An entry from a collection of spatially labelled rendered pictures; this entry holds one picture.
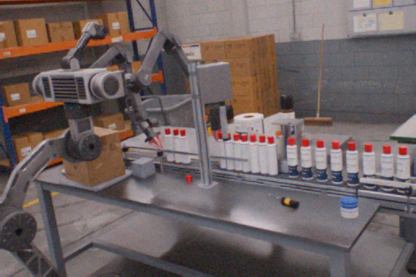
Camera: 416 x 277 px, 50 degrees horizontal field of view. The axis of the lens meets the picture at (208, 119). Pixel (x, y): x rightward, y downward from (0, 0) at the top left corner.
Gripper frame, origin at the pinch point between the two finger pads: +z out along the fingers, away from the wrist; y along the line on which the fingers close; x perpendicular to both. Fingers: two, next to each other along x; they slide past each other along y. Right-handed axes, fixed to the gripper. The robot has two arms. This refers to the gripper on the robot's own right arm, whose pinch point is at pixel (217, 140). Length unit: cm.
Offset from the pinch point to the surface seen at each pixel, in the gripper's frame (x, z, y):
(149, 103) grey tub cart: -196, 28, 245
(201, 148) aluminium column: 22.1, -2.4, -5.2
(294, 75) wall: -446, 35, 164
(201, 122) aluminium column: 22.1, -16.8, -7.8
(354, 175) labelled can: 8, 8, -82
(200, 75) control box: 23.9, -41.8, -11.7
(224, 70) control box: 13.1, -42.4, -19.3
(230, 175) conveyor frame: 11.6, 15.8, -14.7
